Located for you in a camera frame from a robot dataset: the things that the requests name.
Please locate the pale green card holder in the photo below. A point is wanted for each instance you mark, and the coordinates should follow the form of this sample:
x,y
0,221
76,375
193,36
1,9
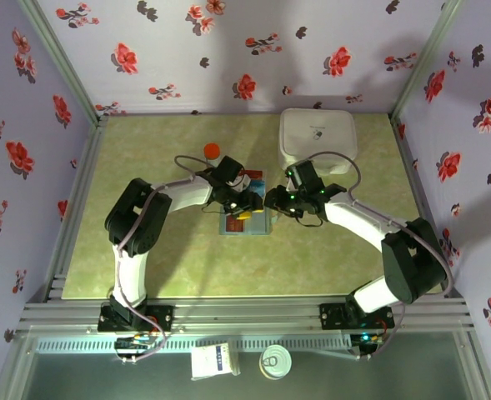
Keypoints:
x,y
257,227

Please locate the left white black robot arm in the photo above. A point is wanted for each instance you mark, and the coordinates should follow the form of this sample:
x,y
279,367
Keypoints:
x,y
186,193

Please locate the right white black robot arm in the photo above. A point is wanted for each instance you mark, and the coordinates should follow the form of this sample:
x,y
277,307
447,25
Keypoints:
x,y
353,221

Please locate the orange lid small bottle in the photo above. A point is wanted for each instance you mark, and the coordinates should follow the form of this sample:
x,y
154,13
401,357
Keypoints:
x,y
211,149

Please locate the white zippered storage case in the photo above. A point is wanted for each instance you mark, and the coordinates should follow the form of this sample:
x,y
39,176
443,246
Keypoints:
x,y
324,133

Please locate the silver tin can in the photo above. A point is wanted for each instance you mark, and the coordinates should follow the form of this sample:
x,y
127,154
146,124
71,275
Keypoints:
x,y
275,361

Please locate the white box blue print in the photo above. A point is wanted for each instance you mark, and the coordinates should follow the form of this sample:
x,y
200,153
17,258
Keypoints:
x,y
211,361

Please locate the aluminium frame cross rail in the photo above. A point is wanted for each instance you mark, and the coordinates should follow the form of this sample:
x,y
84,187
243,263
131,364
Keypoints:
x,y
249,316

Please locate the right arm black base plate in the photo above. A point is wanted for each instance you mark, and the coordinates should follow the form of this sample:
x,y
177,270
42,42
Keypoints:
x,y
332,316

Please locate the aluminium frame side rail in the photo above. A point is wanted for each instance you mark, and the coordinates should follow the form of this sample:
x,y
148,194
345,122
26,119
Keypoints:
x,y
412,166
87,166

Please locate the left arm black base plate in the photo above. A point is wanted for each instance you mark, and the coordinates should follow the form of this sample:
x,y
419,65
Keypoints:
x,y
161,316

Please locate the aluminium frame upright post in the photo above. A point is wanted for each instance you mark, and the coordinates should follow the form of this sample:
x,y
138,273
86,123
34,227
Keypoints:
x,y
422,62
66,62

